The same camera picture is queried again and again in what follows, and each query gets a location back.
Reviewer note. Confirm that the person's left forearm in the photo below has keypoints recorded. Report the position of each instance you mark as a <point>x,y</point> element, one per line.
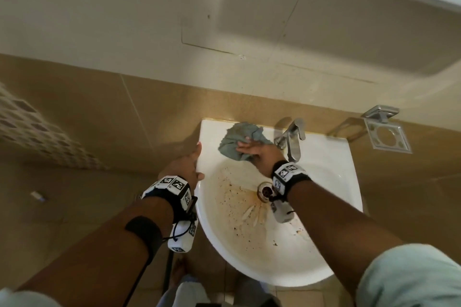
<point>101,252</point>

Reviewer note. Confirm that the metal sink drain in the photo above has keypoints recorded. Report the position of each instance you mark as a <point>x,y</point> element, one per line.
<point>266,191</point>

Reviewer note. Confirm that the person's left hand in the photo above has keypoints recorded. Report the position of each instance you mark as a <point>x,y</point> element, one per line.
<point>182,170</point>

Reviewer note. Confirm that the person's left thumb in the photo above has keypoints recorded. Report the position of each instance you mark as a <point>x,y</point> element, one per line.
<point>199,176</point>

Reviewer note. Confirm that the chrome wall tumbler holder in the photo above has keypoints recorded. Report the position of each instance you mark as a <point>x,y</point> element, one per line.
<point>387,132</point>

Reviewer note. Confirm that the chrome sink faucet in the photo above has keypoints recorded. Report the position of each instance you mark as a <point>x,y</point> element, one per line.
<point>294,147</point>

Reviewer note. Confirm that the small white floor object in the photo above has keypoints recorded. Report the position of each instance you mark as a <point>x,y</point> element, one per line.
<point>38,196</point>

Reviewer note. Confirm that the black forearm band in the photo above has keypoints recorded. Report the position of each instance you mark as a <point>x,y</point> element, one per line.
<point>146,234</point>

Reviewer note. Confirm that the grey-green cleaning cloth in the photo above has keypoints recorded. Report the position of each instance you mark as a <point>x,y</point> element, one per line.
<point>230,138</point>

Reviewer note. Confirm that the white ceramic sink basin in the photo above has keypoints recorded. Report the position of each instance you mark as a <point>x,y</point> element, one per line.
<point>288,260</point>

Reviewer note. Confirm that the person's right forearm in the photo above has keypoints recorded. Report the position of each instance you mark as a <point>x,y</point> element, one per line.
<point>335,231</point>

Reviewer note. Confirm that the grey trouser leg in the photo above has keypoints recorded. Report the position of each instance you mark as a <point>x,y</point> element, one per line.
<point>189,294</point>

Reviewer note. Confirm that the person's right fingers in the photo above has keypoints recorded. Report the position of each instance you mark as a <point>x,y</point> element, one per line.
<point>245,147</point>

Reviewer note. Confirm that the person's right hand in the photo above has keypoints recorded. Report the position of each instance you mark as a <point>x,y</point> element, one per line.
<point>264,155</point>

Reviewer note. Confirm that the person's bare foot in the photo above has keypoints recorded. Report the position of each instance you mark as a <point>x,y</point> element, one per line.
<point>180,272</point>

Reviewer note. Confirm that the light green shirt sleeve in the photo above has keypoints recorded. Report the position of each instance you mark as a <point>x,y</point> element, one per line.
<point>414,278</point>
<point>16,299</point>

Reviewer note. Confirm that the black wrist band with markers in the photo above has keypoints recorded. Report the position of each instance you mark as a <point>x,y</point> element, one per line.
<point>173,188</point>
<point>288,175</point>

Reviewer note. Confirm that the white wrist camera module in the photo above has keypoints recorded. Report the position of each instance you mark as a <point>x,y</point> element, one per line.
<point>282,211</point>
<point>183,236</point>

